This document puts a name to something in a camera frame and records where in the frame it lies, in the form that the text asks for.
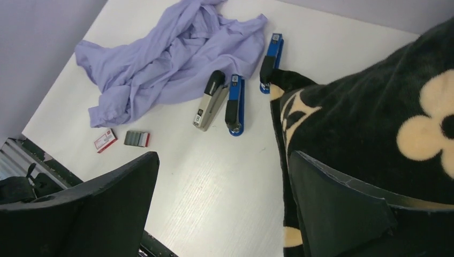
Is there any open box of staples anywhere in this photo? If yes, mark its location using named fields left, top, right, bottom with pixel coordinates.
left=124, top=131, right=151, bottom=148

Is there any lavender crumpled cloth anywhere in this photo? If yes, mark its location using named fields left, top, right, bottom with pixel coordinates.
left=75, top=1, right=268, bottom=128

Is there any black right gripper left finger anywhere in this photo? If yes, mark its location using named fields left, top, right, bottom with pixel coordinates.
left=1, top=152, right=160, bottom=256

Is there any black floral blanket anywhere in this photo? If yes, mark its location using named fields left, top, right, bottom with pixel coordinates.
left=269, top=19, right=453, bottom=256

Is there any beige and black stapler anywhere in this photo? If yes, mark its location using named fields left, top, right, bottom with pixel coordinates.
left=193, top=70, right=228, bottom=131

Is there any blue stapler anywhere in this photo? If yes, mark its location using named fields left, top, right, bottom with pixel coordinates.
left=259, top=33, right=284, bottom=94
left=225, top=74, right=245, bottom=137

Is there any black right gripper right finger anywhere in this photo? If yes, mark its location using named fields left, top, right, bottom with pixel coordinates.
left=288, top=151, right=453, bottom=256

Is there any red white staple box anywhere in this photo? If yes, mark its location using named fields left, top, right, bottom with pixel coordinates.
left=93, top=128, right=118, bottom=153

